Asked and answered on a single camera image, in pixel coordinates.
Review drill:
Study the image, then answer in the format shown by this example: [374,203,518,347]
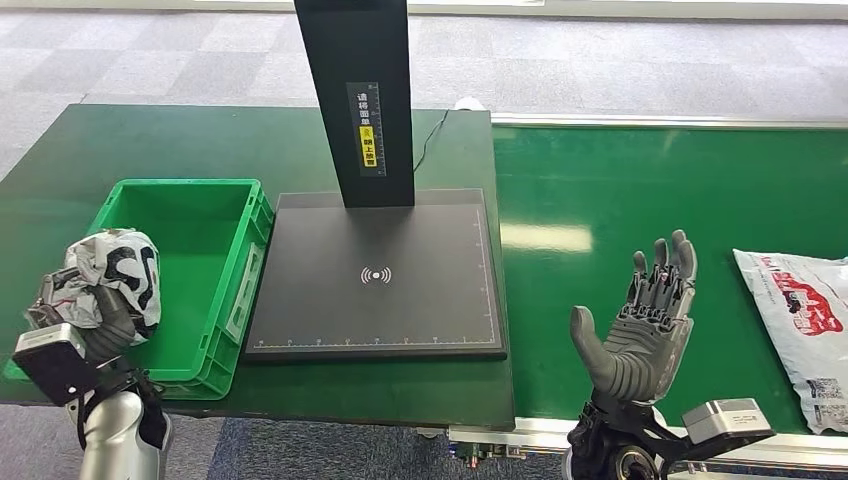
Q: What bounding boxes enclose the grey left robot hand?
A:
[25,268,142,364]

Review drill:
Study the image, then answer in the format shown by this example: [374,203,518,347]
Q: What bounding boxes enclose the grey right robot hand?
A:
[569,229,699,406]

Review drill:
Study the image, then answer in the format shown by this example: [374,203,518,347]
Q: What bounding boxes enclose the grey poly mailer package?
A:
[49,228,163,346]

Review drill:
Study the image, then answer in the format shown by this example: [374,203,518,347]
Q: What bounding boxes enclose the white red-printed mailer package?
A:
[732,248,848,437]

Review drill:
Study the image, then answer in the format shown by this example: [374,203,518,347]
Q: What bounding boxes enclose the green conveyor belt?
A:
[493,125,848,439]

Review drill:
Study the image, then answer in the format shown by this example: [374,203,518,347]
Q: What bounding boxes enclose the conveyor connector row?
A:
[453,445,528,471]

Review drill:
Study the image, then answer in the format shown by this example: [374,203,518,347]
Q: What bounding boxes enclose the black inbound scanner machine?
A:
[243,0,509,363]

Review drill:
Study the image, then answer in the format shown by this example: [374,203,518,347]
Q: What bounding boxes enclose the green plastic crate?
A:
[1,178,275,403]

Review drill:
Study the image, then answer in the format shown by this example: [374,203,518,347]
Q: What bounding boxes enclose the yellow black column label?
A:
[345,81,387,179]

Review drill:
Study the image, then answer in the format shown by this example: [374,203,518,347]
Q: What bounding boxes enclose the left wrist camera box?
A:
[11,323,102,407]

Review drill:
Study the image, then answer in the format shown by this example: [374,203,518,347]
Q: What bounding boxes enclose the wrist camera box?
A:
[682,398,776,447]
[11,323,102,407]

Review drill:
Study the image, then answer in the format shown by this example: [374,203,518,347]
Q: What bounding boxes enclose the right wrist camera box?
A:
[682,398,776,447]

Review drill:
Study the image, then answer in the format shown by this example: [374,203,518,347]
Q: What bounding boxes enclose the silver conveyor side rail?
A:
[490,112,848,131]
[448,417,848,473]

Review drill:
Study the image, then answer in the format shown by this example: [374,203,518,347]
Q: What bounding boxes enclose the thin black cable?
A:
[413,109,451,174]

